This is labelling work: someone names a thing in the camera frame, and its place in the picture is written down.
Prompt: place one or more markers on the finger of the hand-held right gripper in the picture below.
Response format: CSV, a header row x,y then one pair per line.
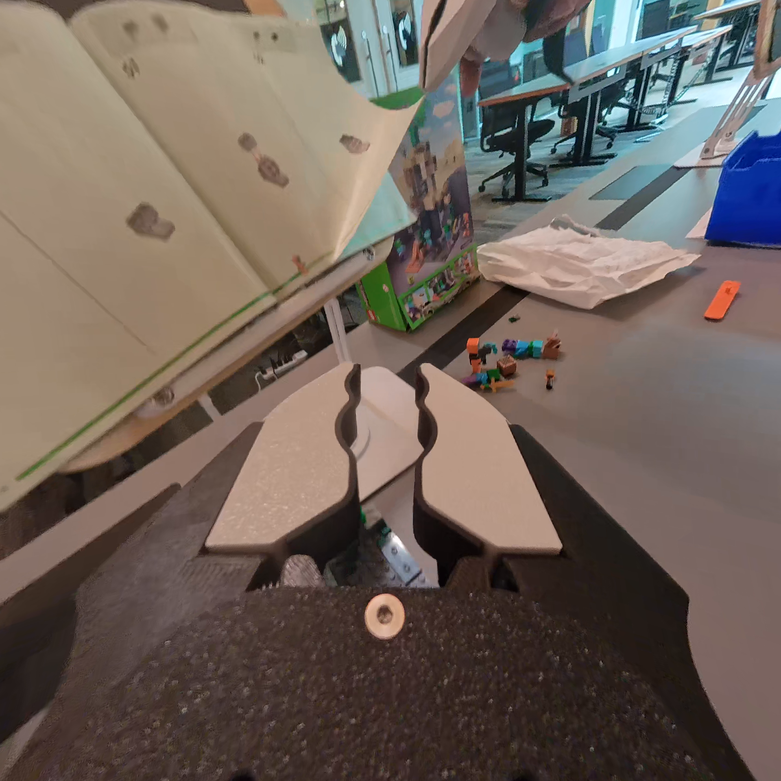
x,y
460,30
430,18

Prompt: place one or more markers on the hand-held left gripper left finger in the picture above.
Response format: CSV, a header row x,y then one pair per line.
x,y
280,482

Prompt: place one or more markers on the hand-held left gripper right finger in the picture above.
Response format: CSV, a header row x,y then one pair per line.
x,y
482,482

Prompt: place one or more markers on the white wooden book stand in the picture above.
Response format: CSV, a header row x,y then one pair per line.
x,y
732,116
390,427

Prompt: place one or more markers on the toy brick building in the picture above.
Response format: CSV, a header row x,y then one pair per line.
x,y
396,555

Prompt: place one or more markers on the toy brick instruction booklet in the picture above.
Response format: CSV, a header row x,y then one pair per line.
x,y
122,213

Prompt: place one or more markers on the grey desk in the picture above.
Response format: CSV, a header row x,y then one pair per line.
x,y
640,396

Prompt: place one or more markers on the person's right hand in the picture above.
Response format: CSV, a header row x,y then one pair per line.
x,y
549,18

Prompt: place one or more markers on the black office chair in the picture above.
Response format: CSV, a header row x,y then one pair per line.
x,y
512,134

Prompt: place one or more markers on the white power strip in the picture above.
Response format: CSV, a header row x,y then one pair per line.
x,y
280,365

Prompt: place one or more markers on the pile of colourful bricks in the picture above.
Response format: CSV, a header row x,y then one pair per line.
x,y
506,360

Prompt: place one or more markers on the green toy set box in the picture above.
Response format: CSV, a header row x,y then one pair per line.
x,y
433,244

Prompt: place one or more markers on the crumpled white paper bag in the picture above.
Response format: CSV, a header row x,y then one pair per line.
x,y
579,262

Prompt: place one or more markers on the orange brick separator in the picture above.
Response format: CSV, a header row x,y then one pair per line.
x,y
723,299

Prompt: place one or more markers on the blue plastic bin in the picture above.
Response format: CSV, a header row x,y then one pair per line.
x,y
750,201

